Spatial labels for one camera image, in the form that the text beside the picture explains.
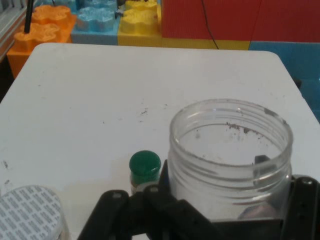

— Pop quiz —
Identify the yellow building block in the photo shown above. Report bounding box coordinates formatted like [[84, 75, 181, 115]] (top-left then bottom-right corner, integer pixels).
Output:
[[117, 0, 251, 51]]

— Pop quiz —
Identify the clear plastic jar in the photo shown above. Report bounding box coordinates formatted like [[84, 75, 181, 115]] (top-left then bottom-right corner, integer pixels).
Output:
[[167, 98, 294, 222]]

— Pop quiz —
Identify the red building block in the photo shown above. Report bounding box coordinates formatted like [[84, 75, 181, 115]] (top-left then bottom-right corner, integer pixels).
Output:
[[161, 0, 320, 44]]

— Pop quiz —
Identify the foil-sealed spice jar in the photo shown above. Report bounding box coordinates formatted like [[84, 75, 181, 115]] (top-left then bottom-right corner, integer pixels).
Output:
[[0, 184, 72, 240]]

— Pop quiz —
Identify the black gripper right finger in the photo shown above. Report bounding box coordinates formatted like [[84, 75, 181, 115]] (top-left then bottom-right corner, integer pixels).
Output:
[[254, 154, 320, 240]]

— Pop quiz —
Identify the green-capped spice bottle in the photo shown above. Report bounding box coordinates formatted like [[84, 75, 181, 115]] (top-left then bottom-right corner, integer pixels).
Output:
[[128, 149, 162, 196]]

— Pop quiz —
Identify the blue building block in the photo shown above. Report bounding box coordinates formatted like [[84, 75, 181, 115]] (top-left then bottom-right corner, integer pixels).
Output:
[[70, 0, 121, 46]]

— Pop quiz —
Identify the black tripod stand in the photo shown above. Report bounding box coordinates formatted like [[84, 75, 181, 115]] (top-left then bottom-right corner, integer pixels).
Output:
[[23, 0, 35, 35]]

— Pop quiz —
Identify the thin black wire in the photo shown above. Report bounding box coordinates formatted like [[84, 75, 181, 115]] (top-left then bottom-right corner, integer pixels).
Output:
[[201, 0, 220, 50]]

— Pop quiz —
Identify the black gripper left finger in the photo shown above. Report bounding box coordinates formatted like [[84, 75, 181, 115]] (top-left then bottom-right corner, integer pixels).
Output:
[[77, 159, 216, 240]]

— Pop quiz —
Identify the orange building block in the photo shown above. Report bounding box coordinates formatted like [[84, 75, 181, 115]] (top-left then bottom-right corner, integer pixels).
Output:
[[6, 5, 77, 79]]

